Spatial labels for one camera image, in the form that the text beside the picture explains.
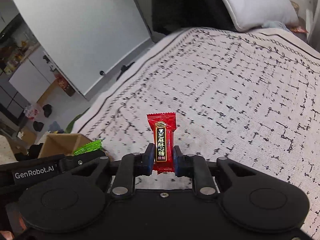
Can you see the black jacket on chair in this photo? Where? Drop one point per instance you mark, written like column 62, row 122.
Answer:
column 170, row 15

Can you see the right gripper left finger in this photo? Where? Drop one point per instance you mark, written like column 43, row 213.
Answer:
column 131, row 166

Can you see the red candy packet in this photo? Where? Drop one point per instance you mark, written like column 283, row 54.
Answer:
column 163, row 126

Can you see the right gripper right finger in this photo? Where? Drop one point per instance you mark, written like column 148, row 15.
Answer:
column 196, row 168

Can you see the white pillow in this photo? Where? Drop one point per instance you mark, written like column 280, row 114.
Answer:
column 248, row 14

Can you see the white patterned bed blanket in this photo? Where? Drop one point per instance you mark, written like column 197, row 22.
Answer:
column 251, row 97

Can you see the bright green snack packet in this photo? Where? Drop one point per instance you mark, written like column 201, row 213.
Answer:
column 89, row 147

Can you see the brown cardboard box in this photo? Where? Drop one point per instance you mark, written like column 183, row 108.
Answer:
column 63, row 143

